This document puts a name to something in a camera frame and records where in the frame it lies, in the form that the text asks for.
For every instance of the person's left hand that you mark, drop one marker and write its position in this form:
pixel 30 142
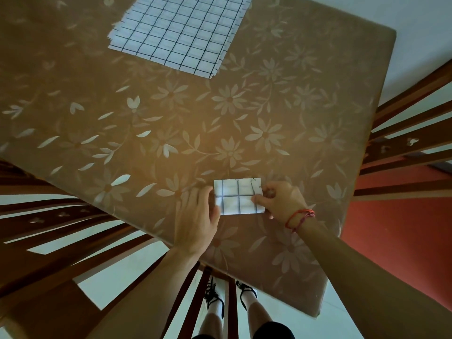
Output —
pixel 197 222

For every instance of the person's right hand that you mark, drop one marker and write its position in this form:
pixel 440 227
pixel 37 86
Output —
pixel 284 204

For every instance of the person's left forearm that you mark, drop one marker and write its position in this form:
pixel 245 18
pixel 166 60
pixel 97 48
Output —
pixel 148 300

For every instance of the person's right forearm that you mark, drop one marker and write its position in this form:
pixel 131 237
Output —
pixel 381 289

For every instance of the person's left leg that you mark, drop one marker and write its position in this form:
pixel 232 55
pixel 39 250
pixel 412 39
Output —
pixel 210 324

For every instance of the person's leg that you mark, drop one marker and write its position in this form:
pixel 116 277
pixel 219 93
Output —
pixel 259 314
pixel 210 324

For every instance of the person's right leg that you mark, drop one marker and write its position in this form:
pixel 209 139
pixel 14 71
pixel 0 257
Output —
pixel 259 314

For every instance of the white left sock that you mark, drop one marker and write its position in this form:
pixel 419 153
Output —
pixel 216 307

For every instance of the white sock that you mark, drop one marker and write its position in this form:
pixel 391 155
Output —
pixel 216 307
pixel 250 300

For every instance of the white right sock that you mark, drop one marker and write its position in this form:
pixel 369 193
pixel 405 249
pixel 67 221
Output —
pixel 250 300

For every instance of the black shorts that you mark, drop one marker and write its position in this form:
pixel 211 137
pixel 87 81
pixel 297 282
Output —
pixel 275 331

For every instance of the wooden chair with sticker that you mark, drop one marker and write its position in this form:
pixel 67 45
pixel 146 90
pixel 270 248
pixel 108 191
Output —
pixel 434 135

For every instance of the wooden table with floral cover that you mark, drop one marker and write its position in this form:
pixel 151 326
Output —
pixel 70 67

